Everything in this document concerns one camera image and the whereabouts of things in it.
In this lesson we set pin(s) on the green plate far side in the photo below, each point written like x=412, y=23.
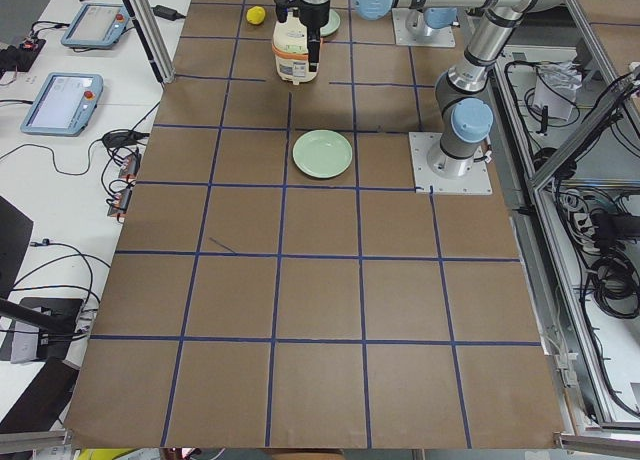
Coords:
x=322, y=154

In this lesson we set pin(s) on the white rice cooker orange handle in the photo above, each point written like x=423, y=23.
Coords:
x=289, y=45

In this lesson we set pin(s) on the lower teach pendant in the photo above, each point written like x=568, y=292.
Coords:
x=64, y=105

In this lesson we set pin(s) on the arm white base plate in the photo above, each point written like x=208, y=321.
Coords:
x=429, y=28
x=436, y=173

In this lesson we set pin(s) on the yellow lemon toy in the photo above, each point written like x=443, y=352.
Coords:
x=256, y=15

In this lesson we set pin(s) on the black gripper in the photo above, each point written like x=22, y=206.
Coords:
x=313, y=11

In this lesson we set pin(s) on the teach pendant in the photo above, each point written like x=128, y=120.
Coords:
x=96, y=26
x=64, y=105

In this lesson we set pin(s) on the green plate near lemon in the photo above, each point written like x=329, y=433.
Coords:
x=332, y=25

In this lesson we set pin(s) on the upper teach pendant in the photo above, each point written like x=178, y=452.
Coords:
x=96, y=26

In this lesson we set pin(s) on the aluminium frame post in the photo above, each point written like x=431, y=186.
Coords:
x=153, y=44

